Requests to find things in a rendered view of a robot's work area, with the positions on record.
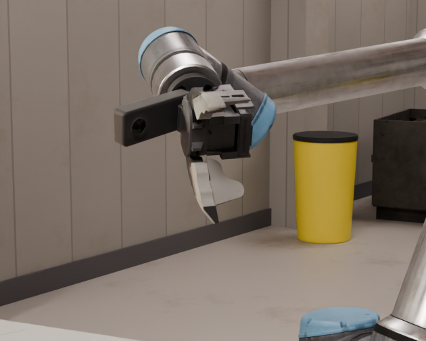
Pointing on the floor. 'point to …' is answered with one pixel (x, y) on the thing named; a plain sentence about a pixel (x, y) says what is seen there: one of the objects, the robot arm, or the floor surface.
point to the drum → (324, 185)
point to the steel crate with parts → (406, 164)
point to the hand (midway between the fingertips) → (214, 168)
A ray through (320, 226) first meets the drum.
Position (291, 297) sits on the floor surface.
